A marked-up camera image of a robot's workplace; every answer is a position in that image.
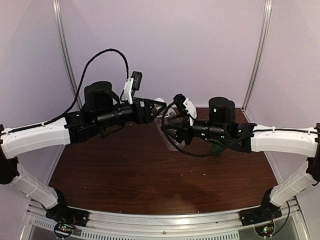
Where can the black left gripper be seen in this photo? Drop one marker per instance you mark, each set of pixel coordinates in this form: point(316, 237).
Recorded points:
point(147, 117)

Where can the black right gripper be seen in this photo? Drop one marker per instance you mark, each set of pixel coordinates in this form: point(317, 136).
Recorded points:
point(182, 130)

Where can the white flip bottle cap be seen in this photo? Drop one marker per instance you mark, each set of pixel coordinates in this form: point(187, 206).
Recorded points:
point(159, 103)

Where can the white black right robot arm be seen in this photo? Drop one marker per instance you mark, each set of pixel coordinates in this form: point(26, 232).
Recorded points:
point(221, 127)

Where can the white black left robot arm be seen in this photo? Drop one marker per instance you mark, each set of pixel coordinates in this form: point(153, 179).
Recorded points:
point(102, 109)

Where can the green plastic bottle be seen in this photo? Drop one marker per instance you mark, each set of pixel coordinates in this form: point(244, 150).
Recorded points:
point(216, 149)

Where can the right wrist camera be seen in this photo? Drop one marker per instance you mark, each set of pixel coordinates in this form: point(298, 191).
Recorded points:
point(186, 107)

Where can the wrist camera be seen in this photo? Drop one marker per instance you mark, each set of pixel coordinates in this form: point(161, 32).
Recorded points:
point(186, 107)
point(132, 85)

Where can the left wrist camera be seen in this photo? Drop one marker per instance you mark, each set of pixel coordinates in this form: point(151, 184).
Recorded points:
point(132, 85)

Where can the left aluminium frame post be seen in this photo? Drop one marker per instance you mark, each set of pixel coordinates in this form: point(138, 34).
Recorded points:
point(64, 46)

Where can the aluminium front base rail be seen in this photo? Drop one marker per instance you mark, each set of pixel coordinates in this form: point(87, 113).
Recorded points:
point(221, 225)

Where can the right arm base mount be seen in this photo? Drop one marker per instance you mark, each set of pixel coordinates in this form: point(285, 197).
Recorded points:
point(262, 216)

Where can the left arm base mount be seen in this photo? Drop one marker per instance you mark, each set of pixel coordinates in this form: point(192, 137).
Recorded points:
point(66, 218)

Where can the aluminium corner post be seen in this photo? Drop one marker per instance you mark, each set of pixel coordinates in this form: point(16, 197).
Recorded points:
point(263, 36)

